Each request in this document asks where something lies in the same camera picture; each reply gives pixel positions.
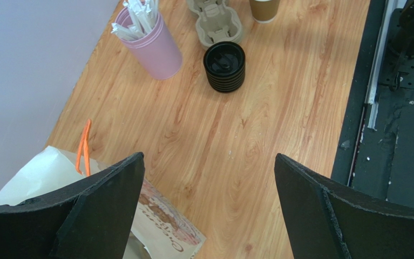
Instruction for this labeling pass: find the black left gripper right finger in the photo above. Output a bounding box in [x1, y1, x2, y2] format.
[274, 154, 414, 258]

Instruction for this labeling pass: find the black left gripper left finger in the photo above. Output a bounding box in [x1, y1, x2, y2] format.
[0, 152, 145, 258]

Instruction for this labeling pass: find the white paper takeout bag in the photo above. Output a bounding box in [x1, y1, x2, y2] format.
[0, 119, 206, 258]

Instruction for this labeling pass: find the pink straw holder cup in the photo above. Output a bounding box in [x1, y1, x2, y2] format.
[114, 7, 182, 80]

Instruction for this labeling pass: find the stack of black lids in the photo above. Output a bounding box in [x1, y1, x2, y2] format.
[203, 42, 246, 93]

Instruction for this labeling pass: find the stack of paper cups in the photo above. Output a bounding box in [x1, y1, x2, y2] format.
[249, 0, 280, 23]

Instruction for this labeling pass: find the lower pulp cup carrier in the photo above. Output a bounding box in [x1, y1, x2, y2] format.
[186, 0, 244, 50]

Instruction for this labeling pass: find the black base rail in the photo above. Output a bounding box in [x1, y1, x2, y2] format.
[331, 1, 414, 208]

